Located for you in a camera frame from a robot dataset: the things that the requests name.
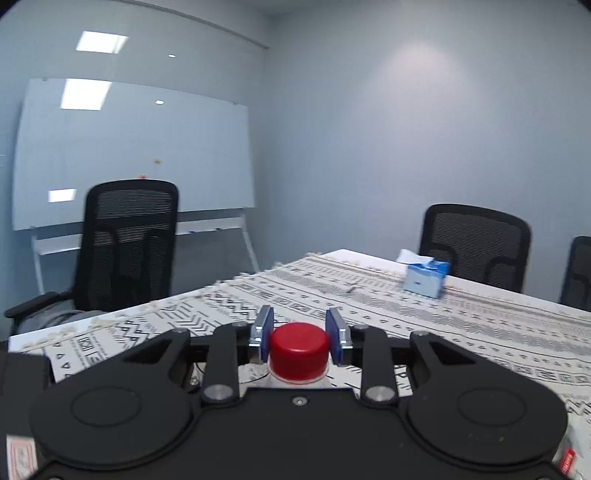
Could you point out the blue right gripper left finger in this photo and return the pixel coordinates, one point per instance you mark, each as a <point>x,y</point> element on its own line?
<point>260,333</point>

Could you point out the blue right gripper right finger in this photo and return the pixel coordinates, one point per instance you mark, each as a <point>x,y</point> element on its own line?
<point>340,337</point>

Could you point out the red bottle cap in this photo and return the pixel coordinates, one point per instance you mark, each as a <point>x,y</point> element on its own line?
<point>299,351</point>

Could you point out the blue tissue box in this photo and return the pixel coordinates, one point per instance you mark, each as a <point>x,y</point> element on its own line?
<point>424,275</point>

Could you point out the black mesh office chair left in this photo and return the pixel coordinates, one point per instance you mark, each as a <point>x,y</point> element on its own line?
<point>125,256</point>

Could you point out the black mesh office chair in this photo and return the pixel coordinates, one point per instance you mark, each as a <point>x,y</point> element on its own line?
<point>125,256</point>
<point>481,245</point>
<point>576,285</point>

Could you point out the black mesh office chair middle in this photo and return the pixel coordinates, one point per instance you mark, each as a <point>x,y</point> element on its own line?
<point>481,245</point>

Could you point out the patterned white tablecloth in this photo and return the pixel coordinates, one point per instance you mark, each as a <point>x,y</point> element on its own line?
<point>542,340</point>

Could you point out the black mesh office chair right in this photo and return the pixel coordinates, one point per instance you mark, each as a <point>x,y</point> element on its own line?
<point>576,285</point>

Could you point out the whiteboard on stand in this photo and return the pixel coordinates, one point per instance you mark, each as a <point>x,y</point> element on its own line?
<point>74,133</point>

